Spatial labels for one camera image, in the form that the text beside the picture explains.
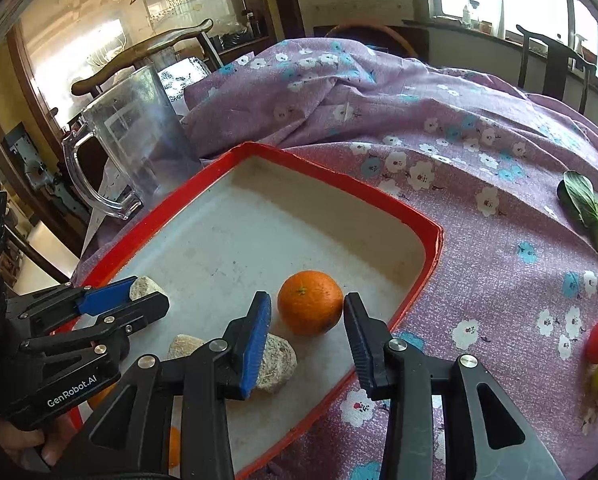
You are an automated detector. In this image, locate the orange tangerine from table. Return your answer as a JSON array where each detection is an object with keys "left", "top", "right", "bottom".
[{"left": 277, "top": 270, "right": 343, "bottom": 336}]

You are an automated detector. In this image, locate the green leafy vegetable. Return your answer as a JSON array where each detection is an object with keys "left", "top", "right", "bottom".
[{"left": 557, "top": 171, "right": 598, "bottom": 253}]

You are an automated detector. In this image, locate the orange tangerine tray right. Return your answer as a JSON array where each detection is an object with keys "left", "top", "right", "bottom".
[{"left": 169, "top": 426, "right": 180, "bottom": 469}]

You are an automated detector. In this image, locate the orange tangerine tray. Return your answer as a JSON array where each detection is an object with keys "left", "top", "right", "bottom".
[
  {"left": 87, "top": 384, "right": 116, "bottom": 411},
  {"left": 169, "top": 426, "right": 180, "bottom": 469}
]

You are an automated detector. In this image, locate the dark wooden chair far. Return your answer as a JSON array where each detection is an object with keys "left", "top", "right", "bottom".
[{"left": 516, "top": 24, "right": 596, "bottom": 115}]

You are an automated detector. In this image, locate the person's left hand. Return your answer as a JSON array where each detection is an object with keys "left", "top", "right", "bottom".
[{"left": 0, "top": 414, "right": 78, "bottom": 466}]

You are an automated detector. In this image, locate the wooden chair near pitcher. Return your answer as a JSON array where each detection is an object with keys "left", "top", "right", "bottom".
[{"left": 71, "top": 18, "right": 224, "bottom": 98}]

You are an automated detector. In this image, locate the orange tangerine tray left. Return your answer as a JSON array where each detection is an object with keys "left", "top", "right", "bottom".
[{"left": 87, "top": 384, "right": 116, "bottom": 411}]

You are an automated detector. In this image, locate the red rimmed white tray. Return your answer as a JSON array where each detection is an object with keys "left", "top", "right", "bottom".
[{"left": 50, "top": 141, "right": 446, "bottom": 480}]

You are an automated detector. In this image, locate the round backed wooden chair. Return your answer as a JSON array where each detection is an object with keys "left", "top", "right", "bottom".
[{"left": 325, "top": 22, "right": 419, "bottom": 58}]

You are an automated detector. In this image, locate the clear plastic pitcher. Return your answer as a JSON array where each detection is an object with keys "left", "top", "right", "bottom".
[{"left": 62, "top": 66, "right": 202, "bottom": 220}]

